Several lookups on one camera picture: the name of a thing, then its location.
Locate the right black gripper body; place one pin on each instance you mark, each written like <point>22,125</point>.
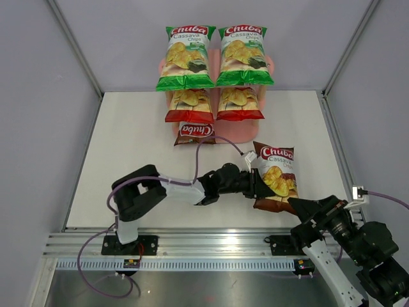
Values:
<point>336,220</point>

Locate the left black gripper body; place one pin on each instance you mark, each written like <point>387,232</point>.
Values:
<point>245,185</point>

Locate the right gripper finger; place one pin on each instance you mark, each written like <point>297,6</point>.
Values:
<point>326,203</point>
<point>305,209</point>

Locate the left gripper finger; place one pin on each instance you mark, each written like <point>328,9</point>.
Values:
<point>261,190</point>
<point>255,175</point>

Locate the brown Chuba chips bag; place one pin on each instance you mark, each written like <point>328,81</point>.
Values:
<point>194,133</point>
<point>275,166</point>

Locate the red Chuba chips bag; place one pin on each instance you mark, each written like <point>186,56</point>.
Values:
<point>238,104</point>
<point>192,106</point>

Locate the green Chuba chips bag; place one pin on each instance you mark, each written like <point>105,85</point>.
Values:
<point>242,57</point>
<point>186,62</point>

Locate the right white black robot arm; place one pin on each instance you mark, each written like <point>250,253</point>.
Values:
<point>370,246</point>

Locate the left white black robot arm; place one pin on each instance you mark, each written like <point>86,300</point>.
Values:
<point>134,195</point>

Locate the pink three-tier wooden shelf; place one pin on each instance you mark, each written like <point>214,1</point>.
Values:
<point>237,132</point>

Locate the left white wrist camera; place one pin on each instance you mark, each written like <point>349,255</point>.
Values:
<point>248,158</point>

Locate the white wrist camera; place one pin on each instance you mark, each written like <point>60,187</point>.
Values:
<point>248,158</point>
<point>360,198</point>

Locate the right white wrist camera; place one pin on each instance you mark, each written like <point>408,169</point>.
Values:
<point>360,198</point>

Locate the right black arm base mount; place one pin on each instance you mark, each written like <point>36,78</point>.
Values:
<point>283,245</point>

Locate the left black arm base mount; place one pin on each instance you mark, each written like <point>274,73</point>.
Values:
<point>145,245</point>

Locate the white slotted cable duct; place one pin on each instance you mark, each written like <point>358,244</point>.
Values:
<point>176,265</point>

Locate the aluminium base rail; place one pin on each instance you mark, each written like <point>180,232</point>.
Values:
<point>199,243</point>

